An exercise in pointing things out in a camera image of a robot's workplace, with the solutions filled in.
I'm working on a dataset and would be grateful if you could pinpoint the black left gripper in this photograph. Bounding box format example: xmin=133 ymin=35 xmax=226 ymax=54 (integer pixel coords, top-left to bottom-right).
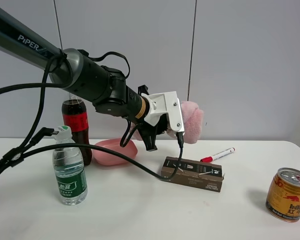
xmin=137 ymin=85 xmax=168 ymax=152

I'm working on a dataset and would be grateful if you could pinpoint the pink plush towel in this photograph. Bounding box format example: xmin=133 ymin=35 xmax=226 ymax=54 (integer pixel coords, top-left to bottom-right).
xmin=128 ymin=101 xmax=204 ymax=144

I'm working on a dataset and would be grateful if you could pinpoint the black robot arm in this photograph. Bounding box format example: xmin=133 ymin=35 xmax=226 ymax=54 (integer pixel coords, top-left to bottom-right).
xmin=0 ymin=8 xmax=168 ymax=151

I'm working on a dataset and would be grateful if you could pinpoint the pink plastic dish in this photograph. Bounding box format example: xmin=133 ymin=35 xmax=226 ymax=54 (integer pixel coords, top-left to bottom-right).
xmin=92 ymin=137 xmax=138 ymax=167

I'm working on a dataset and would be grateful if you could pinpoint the red white marker pen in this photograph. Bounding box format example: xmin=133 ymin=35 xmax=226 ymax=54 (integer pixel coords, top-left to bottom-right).
xmin=200 ymin=147 xmax=235 ymax=163

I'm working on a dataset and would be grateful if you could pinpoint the brown coffee carton box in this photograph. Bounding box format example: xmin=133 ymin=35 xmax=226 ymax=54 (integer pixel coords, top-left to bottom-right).
xmin=161 ymin=156 xmax=224 ymax=193

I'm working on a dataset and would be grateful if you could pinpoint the cola bottle red label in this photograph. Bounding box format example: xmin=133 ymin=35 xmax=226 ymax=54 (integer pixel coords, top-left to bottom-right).
xmin=61 ymin=98 xmax=93 ymax=166

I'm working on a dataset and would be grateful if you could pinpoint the clear water bottle green label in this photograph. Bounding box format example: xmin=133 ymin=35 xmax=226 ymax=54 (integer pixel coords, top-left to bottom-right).
xmin=52 ymin=125 xmax=89 ymax=206

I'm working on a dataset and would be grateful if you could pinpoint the gold Red Bull can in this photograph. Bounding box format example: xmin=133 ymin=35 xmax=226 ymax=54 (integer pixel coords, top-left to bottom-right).
xmin=265 ymin=167 xmax=300 ymax=223

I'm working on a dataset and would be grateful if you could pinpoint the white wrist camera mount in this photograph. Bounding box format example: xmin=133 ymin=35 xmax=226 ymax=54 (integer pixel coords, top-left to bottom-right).
xmin=141 ymin=91 xmax=185 ymax=133

